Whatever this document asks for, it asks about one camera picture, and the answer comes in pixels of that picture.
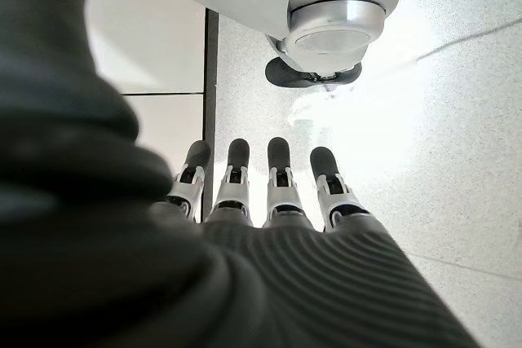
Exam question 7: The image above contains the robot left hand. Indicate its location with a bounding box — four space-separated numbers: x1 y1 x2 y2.
0 0 483 348

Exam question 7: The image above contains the black robot left foot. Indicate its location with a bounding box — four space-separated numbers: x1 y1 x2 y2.
263 57 363 90

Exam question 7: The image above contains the white robot left leg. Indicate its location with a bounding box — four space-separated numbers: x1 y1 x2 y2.
117 0 404 77

